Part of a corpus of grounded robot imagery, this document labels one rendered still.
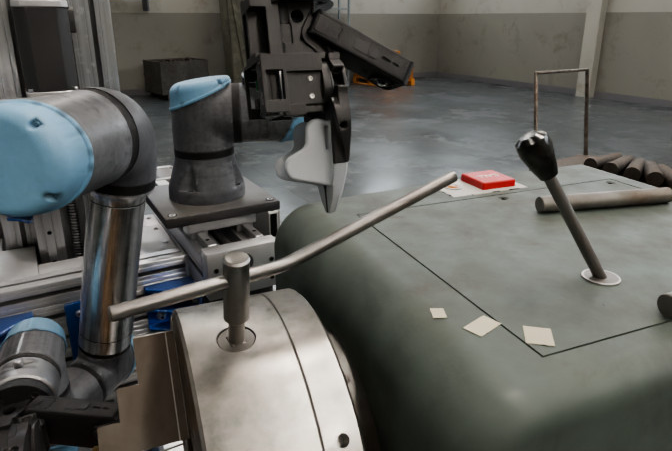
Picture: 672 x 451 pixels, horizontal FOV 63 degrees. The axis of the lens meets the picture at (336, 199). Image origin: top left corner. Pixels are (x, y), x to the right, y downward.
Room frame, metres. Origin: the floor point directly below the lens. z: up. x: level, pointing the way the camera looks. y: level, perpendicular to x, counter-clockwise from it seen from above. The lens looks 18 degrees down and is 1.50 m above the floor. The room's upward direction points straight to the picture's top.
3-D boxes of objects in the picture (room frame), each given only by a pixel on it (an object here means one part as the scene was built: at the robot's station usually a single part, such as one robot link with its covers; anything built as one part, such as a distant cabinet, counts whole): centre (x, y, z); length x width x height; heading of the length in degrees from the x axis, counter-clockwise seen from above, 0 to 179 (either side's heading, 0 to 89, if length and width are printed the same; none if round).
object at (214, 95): (1.06, 0.25, 1.33); 0.13 x 0.12 x 0.14; 99
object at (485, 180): (0.82, -0.24, 1.26); 0.06 x 0.06 x 0.02; 22
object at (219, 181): (1.06, 0.26, 1.21); 0.15 x 0.15 x 0.10
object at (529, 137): (0.50, -0.19, 1.38); 0.04 x 0.03 x 0.05; 112
